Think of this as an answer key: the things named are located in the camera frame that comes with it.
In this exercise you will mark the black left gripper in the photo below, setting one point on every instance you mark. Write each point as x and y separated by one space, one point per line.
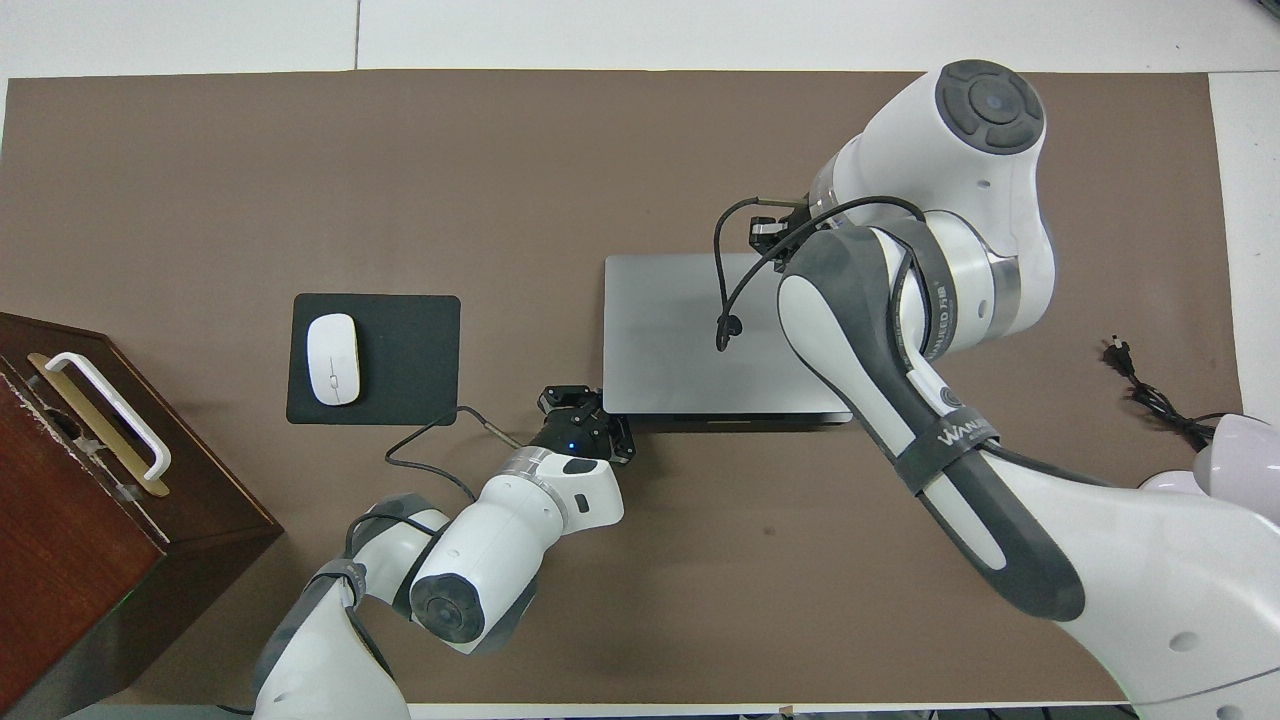
575 432

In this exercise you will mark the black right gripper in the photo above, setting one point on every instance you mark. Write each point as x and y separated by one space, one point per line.
800 218

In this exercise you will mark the grey laptop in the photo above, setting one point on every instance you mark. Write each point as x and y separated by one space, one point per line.
670 340

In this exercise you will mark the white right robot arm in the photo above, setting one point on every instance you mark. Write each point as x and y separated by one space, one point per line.
1000 160

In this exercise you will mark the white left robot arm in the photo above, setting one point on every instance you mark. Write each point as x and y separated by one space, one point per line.
480 560

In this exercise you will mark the black mouse pad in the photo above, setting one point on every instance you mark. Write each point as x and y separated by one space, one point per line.
415 360

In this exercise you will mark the white computer mouse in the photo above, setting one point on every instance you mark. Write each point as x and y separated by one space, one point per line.
333 358

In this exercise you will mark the brown table mat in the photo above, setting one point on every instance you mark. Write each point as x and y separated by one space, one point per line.
400 180

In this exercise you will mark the white desk lamp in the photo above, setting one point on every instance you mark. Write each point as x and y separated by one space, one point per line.
1245 460

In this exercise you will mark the dark brown wooden box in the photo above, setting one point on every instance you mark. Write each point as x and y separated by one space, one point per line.
70 540

